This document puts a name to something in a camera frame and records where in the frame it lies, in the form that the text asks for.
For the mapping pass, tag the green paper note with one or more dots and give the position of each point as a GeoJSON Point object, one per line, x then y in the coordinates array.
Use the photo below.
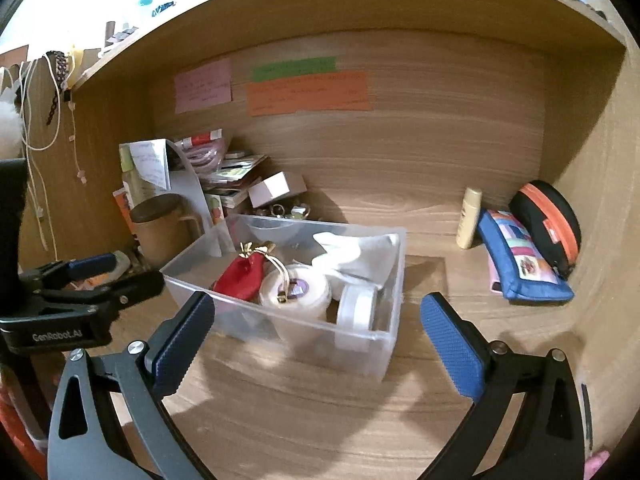
{"type": "Point", "coordinates": [294, 68]}

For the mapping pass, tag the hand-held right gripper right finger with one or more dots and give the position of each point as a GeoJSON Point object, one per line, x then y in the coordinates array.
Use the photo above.
{"type": "Point", "coordinates": [450, 345]}

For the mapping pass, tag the wooden desktop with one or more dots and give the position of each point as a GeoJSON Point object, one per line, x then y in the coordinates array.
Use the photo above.
{"type": "Point", "coordinates": [300, 410]}

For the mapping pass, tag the pink ribbed plastic packet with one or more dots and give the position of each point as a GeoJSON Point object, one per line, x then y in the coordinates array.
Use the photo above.
{"type": "Point", "coordinates": [207, 157]}

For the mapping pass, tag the pile of beads and trinkets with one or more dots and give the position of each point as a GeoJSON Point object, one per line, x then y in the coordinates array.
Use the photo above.
{"type": "Point", "coordinates": [287, 211]}

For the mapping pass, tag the cream sunscreen bottle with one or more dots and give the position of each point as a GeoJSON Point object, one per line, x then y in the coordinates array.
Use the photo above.
{"type": "Point", "coordinates": [469, 220]}

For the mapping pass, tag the wooden desk hutch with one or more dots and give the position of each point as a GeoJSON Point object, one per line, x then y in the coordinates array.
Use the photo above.
{"type": "Point", "coordinates": [425, 135]}

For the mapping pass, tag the pink flat case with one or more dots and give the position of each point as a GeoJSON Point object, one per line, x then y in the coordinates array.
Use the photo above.
{"type": "Point", "coordinates": [495, 275]}

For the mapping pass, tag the orange red cloth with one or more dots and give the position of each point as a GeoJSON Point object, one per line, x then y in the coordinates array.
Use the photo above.
{"type": "Point", "coordinates": [17, 440]}

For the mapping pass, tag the pale round plastic case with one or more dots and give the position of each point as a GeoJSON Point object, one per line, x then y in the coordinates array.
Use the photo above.
{"type": "Point", "coordinates": [355, 310]}

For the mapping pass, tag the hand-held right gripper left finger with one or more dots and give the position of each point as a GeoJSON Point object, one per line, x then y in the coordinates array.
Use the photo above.
{"type": "Point", "coordinates": [180, 345]}

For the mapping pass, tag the white fluffy toy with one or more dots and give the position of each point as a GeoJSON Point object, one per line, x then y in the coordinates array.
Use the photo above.
{"type": "Point", "coordinates": [9, 125]}

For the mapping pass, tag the white round disc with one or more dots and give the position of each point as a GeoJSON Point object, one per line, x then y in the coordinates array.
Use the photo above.
{"type": "Point", "coordinates": [300, 287]}

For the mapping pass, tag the white handwritten paper sheet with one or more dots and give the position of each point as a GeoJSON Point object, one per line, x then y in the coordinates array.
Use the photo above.
{"type": "Point", "coordinates": [147, 165]}

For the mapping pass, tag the white cardboard box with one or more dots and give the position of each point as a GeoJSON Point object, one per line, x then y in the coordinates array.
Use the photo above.
{"type": "Point", "coordinates": [275, 189]}

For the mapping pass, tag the yellow hanging charm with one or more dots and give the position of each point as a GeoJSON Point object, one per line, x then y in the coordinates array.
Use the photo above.
{"type": "Point", "coordinates": [75, 62]}

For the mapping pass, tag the pink paper note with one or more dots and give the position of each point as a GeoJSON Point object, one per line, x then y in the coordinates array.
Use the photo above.
{"type": "Point", "coordinates": [202, 85]}

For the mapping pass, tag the orange paper note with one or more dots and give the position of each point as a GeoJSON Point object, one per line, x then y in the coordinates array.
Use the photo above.
{"type": "Point", "coordinates": [310, 95]}

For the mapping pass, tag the tan mug with dark lid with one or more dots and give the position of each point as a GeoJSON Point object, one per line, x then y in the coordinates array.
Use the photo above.
{"type": "Point", "coordinates": [160, 240]}

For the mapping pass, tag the red pouch with gold ribbon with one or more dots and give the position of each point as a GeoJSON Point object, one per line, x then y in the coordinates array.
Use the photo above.
{"type": "Point", "coordinates": [240, 277]}

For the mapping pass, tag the small clear plastic bowl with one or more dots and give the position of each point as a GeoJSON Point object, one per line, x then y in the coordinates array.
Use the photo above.
{"type": "Point", "coordinates": [272, 232]}

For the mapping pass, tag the fruit printed card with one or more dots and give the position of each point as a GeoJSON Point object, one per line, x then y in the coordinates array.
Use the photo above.
{"type": "Point", "coordinates": [216, 210]}

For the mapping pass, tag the red and white tube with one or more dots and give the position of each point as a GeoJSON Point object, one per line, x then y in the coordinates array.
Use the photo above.
{"type": "Point", "coordinates": [200, 139]}

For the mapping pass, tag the black case orange zipper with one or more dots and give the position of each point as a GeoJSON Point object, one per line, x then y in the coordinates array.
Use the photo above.
{"type": "Point", "coordinates": [537, 215]}

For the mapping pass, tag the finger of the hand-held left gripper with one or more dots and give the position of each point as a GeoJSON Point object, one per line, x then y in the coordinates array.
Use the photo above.
{"type": "Point", "coordinates": [130, 290]}
{"type": "Point", "coordinates": [92, 265]}

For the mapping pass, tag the clear plastic storage bin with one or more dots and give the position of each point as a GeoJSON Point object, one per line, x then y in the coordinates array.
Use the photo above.
{"type": "Point", "coordinates": [310, 345]}

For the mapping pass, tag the row of small toiletry items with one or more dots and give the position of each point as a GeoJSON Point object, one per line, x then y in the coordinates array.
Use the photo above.
{"type": "Point", "coordinates": [150, 5]}

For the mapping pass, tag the blue patchwork zip pouch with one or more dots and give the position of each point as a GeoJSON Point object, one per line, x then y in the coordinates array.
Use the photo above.
{"type": "Point", "coordinates": [520, 270]}

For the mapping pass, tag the white arched mirror stand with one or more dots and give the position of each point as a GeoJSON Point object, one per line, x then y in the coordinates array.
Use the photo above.
{"type": "Point", "coordinates": [192, 195]}

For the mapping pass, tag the white cloth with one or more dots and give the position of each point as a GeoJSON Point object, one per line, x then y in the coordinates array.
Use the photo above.
{"type": "Point", "coordinates": [350, 252]}

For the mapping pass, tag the stack of books and papers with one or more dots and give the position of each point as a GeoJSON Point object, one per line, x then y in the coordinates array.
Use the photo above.
{"type": "Point", "coordinates": [235, 180]}

